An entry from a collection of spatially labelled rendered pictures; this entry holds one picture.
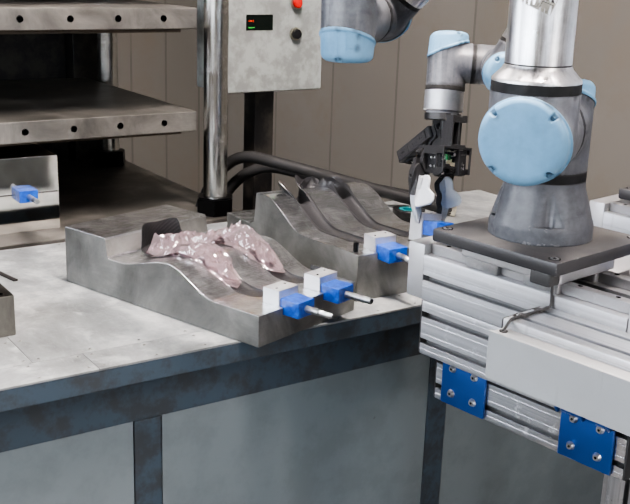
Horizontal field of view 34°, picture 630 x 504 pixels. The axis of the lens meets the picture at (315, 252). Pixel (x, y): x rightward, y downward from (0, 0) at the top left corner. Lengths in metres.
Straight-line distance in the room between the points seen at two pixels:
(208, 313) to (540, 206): 0.60
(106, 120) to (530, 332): 1.38
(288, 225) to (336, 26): 0.76
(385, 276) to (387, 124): 2.54
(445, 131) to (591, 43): 1.88
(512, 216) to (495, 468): 0.95
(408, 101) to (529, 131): 3.05
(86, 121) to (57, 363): 0.94
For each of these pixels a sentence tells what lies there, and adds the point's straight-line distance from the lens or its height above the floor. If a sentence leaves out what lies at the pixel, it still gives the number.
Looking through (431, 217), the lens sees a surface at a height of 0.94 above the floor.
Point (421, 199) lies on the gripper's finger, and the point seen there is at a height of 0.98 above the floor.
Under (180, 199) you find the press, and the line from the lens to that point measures 2.73.
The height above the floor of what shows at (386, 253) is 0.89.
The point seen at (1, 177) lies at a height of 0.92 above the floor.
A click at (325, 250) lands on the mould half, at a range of 1.97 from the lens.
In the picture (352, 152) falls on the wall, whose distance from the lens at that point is 4.60.
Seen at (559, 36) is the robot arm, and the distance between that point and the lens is 1.32.
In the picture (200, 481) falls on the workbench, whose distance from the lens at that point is 1.84.
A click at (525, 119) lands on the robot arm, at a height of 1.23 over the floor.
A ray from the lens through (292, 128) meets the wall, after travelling 4.90.
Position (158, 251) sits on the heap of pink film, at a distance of 1.89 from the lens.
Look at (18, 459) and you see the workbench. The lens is 1.67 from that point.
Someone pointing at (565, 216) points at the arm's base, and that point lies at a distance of 1.46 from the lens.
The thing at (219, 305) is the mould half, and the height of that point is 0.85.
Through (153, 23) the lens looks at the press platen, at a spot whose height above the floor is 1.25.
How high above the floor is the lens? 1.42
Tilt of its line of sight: 16 degrees down
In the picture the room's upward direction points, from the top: 2 degrees clockwise
